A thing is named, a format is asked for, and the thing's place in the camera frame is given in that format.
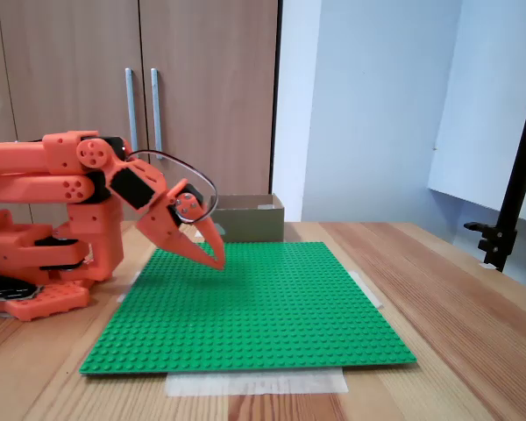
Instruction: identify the metal cabinet handle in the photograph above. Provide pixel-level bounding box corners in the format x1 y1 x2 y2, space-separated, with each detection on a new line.
151 68 165 161
124 68 140 160

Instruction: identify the brown cardboard box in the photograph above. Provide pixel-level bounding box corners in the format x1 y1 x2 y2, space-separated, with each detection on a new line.
203 193 286 244

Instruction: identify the black stand with clamp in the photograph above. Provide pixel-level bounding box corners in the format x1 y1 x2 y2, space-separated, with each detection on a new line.
463 52 526 274

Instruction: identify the wooden cabinet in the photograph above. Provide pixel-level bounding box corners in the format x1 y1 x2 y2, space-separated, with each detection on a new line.
0 0 284 223

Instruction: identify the white wall panel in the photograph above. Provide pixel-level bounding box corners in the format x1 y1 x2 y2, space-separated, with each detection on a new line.
427 0 526 227

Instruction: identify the black gripper motor cable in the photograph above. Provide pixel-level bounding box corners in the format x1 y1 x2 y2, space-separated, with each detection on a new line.
123 149 219 224

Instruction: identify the black base cable plug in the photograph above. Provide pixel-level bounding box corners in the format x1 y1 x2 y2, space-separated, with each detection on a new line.
0 274 43 302

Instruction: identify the green lego baseplate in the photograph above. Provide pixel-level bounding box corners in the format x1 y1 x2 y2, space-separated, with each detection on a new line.
78 240 418 377

